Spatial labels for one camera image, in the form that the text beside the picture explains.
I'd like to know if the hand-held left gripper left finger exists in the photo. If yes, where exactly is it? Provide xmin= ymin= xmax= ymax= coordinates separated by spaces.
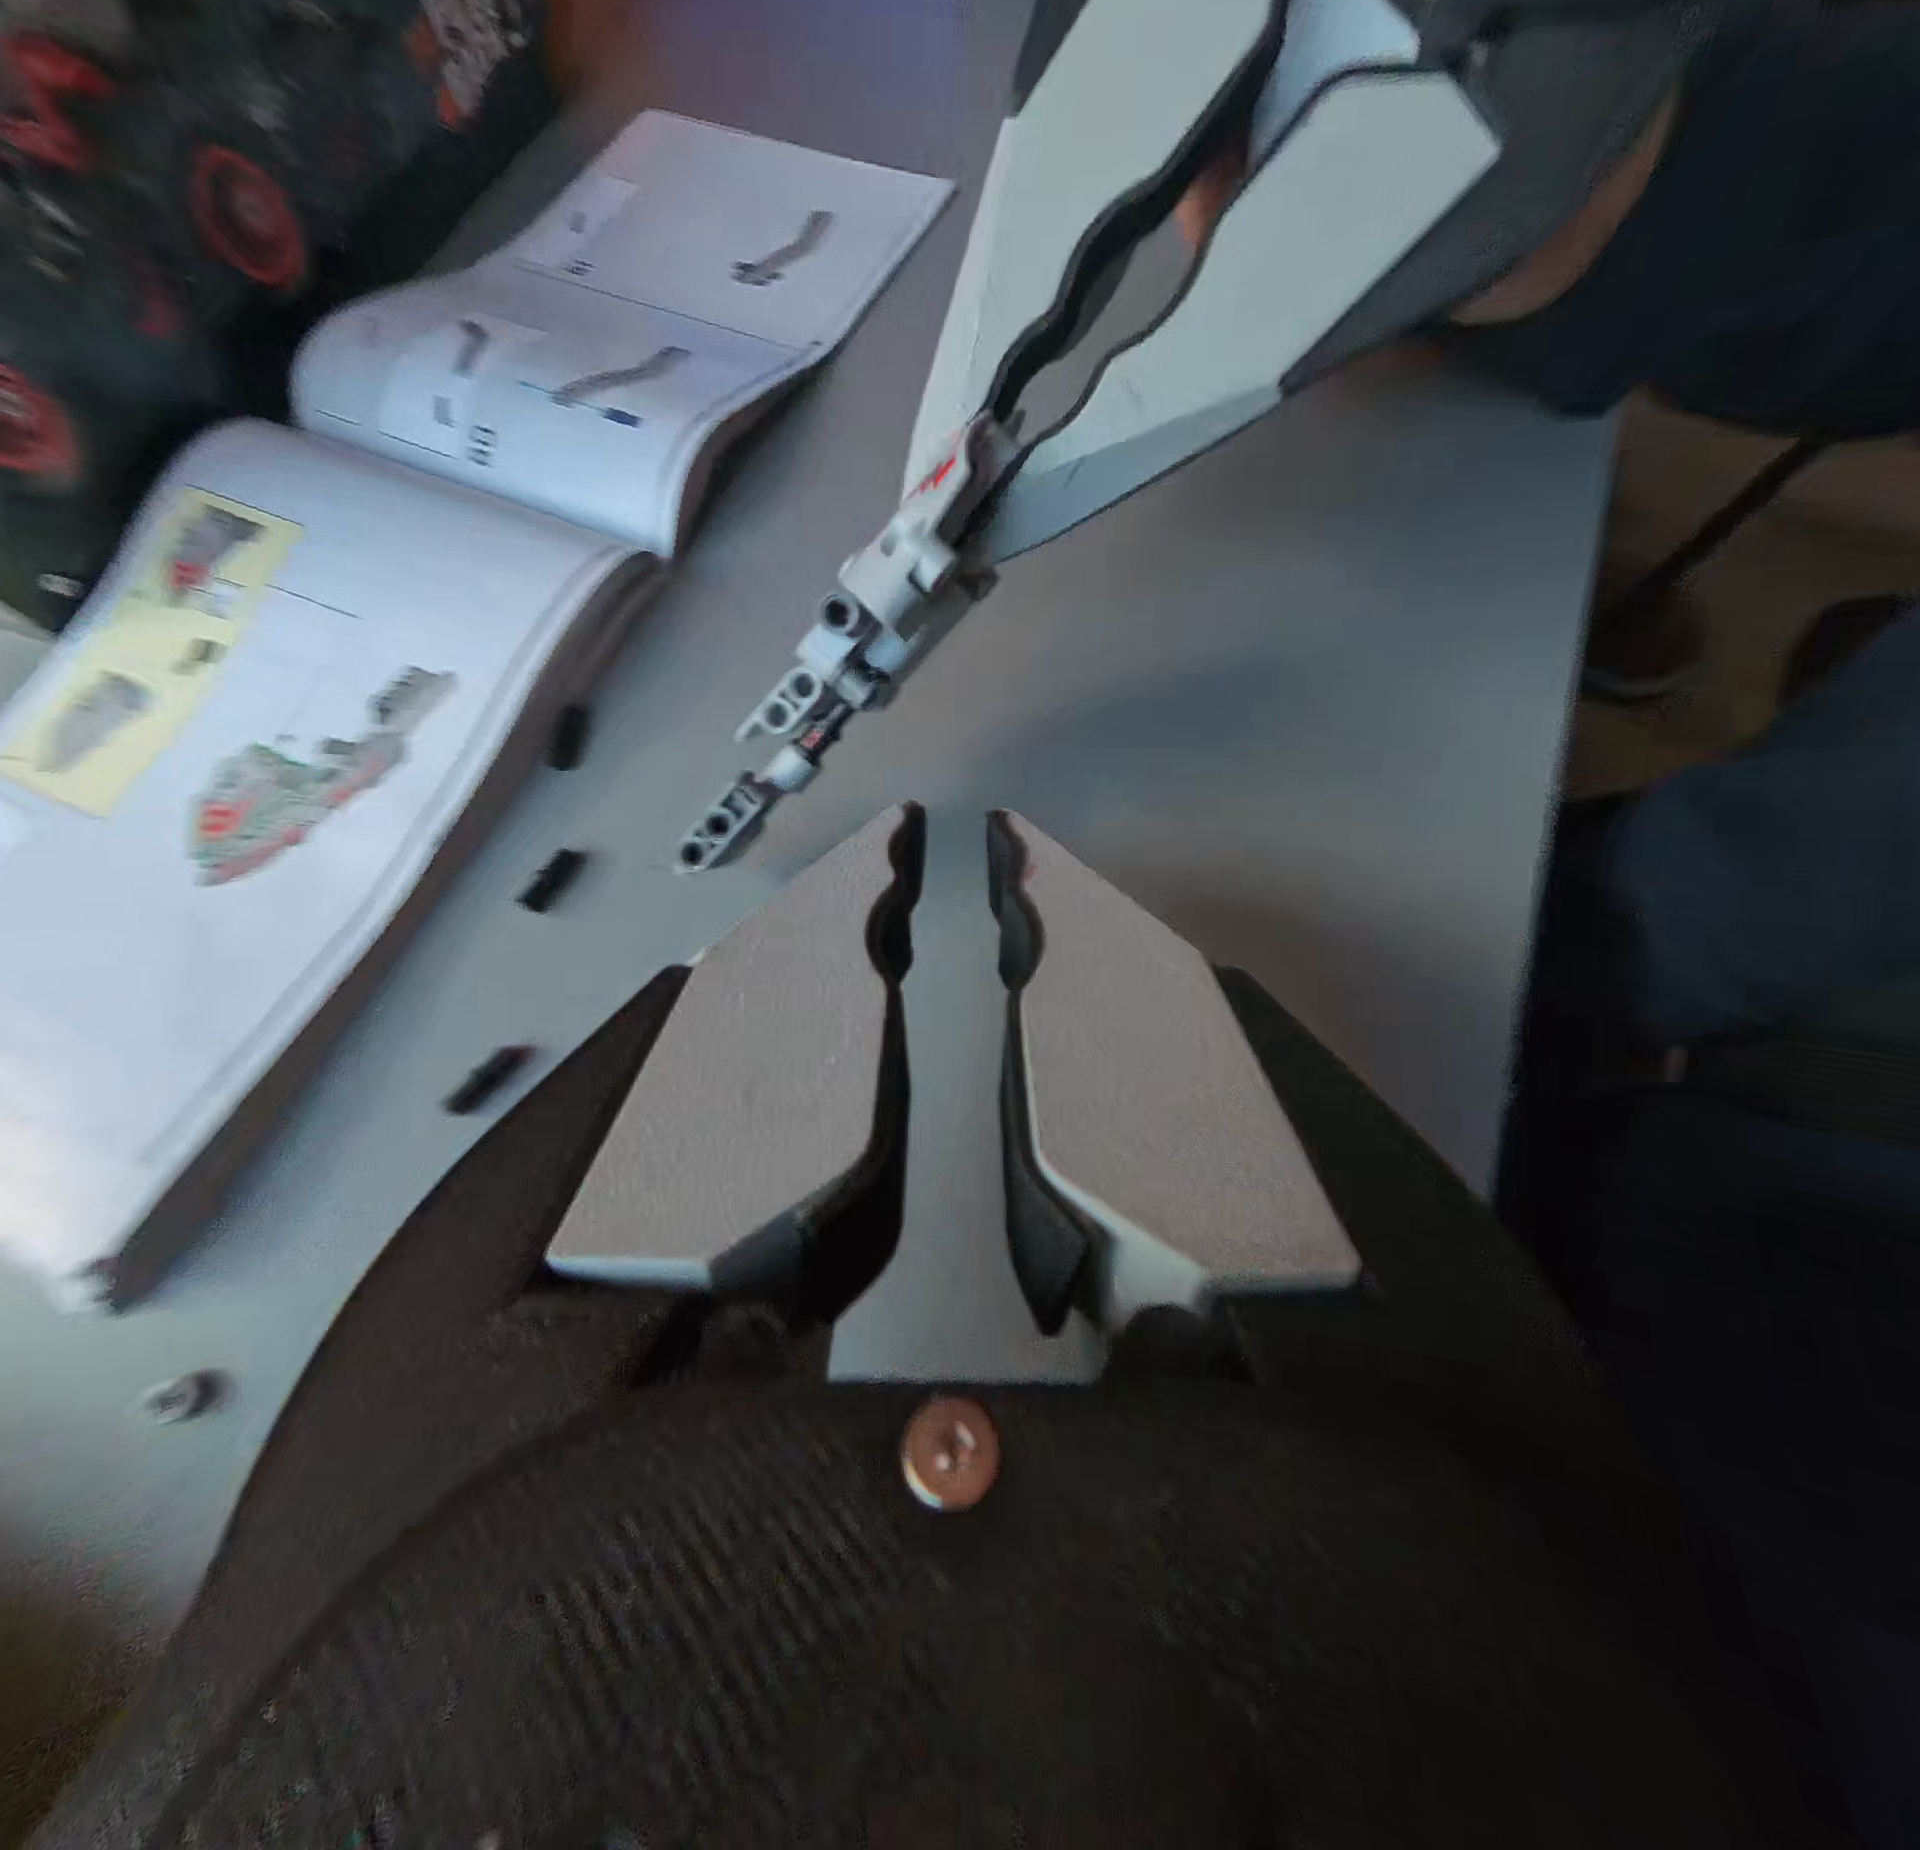
xmin=544 ymin=803 xmax=928 ymax=1335

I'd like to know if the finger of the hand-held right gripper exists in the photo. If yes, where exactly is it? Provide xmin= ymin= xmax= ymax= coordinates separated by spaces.
xmin=975 ymin=0 xmax=1507 ymax=566
xmin=896 ymin=0 xmax=1294 ymax=518

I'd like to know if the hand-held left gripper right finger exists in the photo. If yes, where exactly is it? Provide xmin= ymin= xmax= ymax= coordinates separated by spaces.
xmin=985 ymin=805 xmax=1363 ymax=1337

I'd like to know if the grey lego assembly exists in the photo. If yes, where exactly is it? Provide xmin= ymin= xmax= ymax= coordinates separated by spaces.
xmin=672 ymin=415 xmax=1005 ymax=880

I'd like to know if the person's right forearm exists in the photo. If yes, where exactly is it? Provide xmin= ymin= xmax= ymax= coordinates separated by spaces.
xmin=1440 ymin=0 xmax=1920 ymax=419

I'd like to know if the lego instruction booklet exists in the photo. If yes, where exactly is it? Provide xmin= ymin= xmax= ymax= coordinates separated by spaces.
xmin=0 ymin=109 xmax=960 ymax=1314

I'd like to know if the dark lego set box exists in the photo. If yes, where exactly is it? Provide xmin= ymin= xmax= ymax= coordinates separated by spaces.
xmin=0 ymin=0 xmax=560 ymax=636

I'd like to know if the person's right hand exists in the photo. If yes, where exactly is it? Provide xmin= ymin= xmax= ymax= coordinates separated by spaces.
xmin=1444 ymin=84 xmax=1679 ymax=333

